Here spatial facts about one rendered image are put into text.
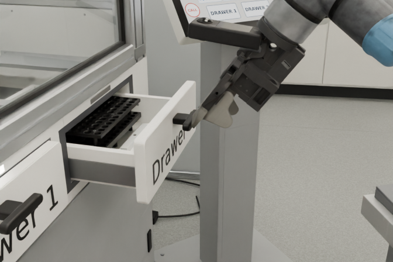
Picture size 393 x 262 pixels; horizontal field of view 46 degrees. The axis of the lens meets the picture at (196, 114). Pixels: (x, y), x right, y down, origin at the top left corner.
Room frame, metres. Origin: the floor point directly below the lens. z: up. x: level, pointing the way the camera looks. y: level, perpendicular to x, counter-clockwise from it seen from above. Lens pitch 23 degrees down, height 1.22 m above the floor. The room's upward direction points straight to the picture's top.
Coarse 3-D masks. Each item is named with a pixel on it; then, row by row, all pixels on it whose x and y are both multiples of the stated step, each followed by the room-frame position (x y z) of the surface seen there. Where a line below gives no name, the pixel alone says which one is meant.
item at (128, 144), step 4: (144, 124) 0.84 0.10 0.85; (140, 128) 0.82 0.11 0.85; (136, 132) 0.80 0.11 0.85; (140, 132) 0.80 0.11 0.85; (132, 136) 0.78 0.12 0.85; (136, 136) 0.78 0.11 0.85; (128, 140) 0.76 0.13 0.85; (132, 140) 0.76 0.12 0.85; (124, 144) 0.74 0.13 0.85; (128, 144) 0.74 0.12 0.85; (132, 144) 0.75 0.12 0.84; (120, 148) 0.73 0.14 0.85; (124, 148) 0.73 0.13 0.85; (128, 148) 0.74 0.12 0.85
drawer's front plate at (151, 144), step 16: (176, 96) 0.78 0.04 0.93; (192, 96) 0.85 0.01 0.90; (160, 112) 0.70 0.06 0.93; (176, 112) 0.74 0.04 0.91; (144, 128) 0.64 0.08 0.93; (160, 128) 0.66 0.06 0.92; (176, 128) 0.74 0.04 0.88; (192, 128) 0.85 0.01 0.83; (144, 144) 0.60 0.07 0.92; (160, 144) 0.66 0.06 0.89; (144, 160) 0.59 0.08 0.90; (160, 160) 0.66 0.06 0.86; (176, 160) 0.74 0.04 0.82; (144, 176) 0.59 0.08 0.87; (160, 176) 0.65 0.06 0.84; (144, 192) 0.59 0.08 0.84
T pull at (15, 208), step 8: (8, 200) 0.47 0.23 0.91; (32, 200) 0.47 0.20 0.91; (40, 200) 0.48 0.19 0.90; (0, 208) 0.45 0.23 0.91; (8, 208) 0.45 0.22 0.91; (16, 208) 0.45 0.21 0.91; (24, 208) 0.45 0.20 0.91; (32, 208) 0.46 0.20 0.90; (0, 216) 0.44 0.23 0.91; (8, 216) 0.43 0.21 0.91; (16, 216) 0.44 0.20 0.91; (24, 216) 0.45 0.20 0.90; (0, 224) 0.42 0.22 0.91; (8, 224) 0.42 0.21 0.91; (16, 224) 0.43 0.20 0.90; (0, 232) 0.42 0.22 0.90; (8, 232) 0.42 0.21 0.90
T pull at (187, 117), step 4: (192, 112) 0.74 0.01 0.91; (176, 116) 0.73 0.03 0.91; (180, 116) 0.73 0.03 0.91; (184, 116) 0.73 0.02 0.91; (188, 116) 0.72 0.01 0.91; (176, 120) 0.72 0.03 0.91; (180, 120) 0.72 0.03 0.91; (184, 120) 0.71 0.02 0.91; (188, 120) 0.71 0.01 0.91; (176, 124) 0.72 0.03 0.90; (180, 124) 0.72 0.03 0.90; (184, 124) 0.69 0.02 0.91; (188, 124) 0.69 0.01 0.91; (184, 128) 0.69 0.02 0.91; (188, 128) 0.69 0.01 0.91
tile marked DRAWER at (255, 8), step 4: (260, 0) 1.29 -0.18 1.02; (264, 0) 1.29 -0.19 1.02; (244, 4) 1.25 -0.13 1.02; (248, 4) 1.26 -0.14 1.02; (252, 4) 1.27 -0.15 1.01; (256, 4) 1.27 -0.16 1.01; (260, 4) 1.28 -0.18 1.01; (264, 4) 1.28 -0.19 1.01; (268, 4) 1.29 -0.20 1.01; (244, 8) 1.25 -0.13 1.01; (248, 8) 1.25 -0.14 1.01; (252, 8) 1.26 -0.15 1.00; (256, 8) 1.26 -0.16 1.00; (260, 8) 1.27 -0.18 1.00; (264, 8) 1.28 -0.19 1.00; (244, 12) 1.24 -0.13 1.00; (248, 12) 1.24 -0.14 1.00; (252, 12) 1.25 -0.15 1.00; (256, 12) 1.25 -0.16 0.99; (260, 12) 1.26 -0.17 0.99; (248, 16) 1.23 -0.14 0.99; (252, 16) 1.24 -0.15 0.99
